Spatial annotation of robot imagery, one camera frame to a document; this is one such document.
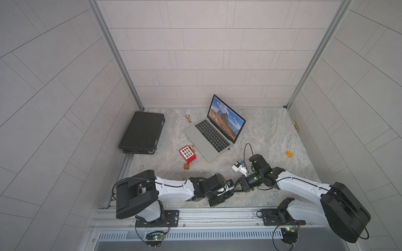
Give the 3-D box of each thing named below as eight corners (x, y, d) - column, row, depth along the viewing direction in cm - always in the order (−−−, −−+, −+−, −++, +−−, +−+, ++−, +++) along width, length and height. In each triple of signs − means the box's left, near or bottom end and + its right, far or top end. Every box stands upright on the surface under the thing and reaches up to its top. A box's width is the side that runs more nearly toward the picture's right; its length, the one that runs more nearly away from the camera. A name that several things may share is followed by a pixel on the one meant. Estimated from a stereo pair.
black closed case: (122, 155, 94) (116, 149, 88) (136, 118, 112) (132, 111, 106) (155, 155, 94) (152, 149, 88) (164, 119, 112) (162, 111, 106)
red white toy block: (188, 164, 90) (188, 162, 88) (178, 152, 95) (178, 149, 93) (197, 158, 93) (197, 155, 90) (187, 146, 98) (186, 143, 95)
